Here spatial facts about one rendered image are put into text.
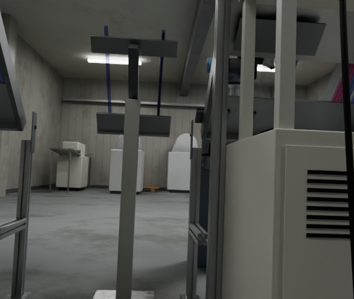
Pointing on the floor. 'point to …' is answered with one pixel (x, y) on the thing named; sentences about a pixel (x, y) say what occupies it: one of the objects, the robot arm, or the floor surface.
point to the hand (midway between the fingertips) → (261, 68)
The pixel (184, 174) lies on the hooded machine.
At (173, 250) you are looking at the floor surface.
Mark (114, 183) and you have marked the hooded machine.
